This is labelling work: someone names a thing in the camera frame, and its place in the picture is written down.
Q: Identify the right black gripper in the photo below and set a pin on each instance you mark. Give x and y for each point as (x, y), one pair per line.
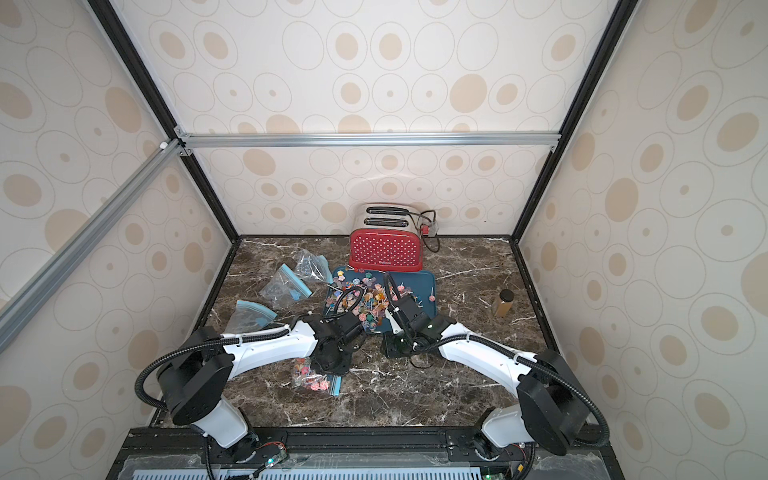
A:
(402, 309)

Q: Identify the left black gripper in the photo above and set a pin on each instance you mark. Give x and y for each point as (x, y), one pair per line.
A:
(323, 368)

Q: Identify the candy ziploc bag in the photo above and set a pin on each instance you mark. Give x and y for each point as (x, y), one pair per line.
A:
(312, 268)
(303, 376)
(284, 289)
(249, 317)

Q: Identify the teal rectangular tray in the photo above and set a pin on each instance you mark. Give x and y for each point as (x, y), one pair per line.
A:
(423, 288)

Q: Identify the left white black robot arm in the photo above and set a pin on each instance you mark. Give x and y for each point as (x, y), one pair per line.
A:
(189, 382)

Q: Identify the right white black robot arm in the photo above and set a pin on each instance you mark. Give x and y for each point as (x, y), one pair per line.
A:
(552, 409)

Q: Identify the pile of loose candies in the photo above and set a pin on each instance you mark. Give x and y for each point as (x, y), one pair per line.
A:
(366, 297)

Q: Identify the brown bottle black cap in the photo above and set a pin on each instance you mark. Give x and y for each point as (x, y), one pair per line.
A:
(503, 303)

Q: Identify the red polka dot toaster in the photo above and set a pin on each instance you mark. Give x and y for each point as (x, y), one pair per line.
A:
(385, 237)

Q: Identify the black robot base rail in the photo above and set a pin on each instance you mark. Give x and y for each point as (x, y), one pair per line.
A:
(352, 453)

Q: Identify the horizontal aluminium frame bar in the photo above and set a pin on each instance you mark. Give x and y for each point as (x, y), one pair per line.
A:
(387, 139)

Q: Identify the left slanted aluminium frame bar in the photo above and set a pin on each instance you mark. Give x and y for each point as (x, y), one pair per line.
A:
(22, 308)

